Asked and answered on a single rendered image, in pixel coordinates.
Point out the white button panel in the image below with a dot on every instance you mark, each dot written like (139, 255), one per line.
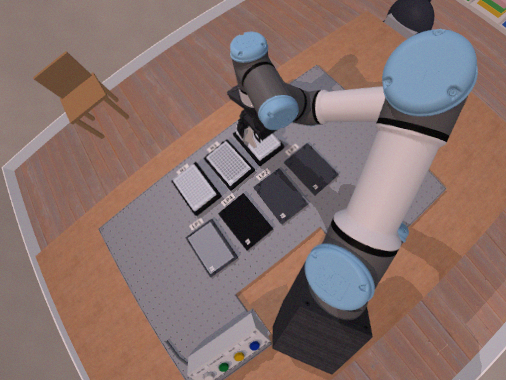
(226, 349)

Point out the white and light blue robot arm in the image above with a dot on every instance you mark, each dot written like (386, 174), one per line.
(425, 81)

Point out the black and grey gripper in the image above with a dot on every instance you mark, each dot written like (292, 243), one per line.
(251, 119)

